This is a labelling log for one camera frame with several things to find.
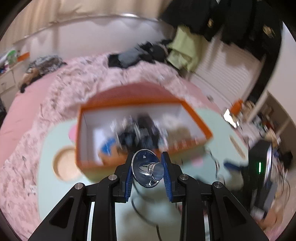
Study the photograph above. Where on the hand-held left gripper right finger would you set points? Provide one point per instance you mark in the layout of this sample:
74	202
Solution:
167	179

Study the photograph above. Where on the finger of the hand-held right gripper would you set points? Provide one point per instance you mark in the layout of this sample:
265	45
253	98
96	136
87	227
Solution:
233	165

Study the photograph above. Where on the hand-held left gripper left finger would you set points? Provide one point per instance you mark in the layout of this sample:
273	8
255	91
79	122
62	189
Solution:
128	177

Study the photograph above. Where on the clear plastic cup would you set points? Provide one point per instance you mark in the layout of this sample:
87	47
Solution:
148	172

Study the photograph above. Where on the orange cardboard box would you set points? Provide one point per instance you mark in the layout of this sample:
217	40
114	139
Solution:
129	95

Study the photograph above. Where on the small glossy box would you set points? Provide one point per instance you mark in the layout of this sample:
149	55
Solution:
230	117

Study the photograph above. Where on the orange bottle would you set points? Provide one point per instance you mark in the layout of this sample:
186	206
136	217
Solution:
237	107

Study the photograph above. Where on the white shelf unit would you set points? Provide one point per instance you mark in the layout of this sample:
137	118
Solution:
268	115

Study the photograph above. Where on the white louvered door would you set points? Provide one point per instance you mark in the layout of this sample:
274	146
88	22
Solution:
226	71

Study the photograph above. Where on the pink floral blanket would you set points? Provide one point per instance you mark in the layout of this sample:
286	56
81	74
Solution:
69	92

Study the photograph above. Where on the pile of dark clothes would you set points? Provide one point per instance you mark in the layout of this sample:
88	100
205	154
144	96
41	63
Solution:
138	55

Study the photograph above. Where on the pink bedsheet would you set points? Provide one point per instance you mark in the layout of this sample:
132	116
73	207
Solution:
30	99

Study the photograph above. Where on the light green garment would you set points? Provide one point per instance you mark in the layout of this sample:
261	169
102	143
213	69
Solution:
182	46

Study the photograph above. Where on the brown and black garment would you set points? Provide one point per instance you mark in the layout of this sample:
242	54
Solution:
29	80

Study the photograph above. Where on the grey patterned garment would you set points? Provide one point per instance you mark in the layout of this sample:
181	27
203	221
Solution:
46	63

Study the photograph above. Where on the black jacket gold emblem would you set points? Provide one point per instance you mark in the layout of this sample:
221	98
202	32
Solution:
185	14
249	20

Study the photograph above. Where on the black bag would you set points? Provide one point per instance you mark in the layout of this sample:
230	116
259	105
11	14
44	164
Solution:
2	104

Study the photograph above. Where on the white padded headboard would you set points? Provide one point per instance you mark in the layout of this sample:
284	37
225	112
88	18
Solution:
92	34

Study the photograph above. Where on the white nightstand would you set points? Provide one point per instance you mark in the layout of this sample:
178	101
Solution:
8	80

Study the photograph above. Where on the small orange box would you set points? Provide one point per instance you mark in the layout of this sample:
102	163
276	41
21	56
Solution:
23	56

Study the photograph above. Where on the green plastic item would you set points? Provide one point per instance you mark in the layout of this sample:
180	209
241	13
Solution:
12	56

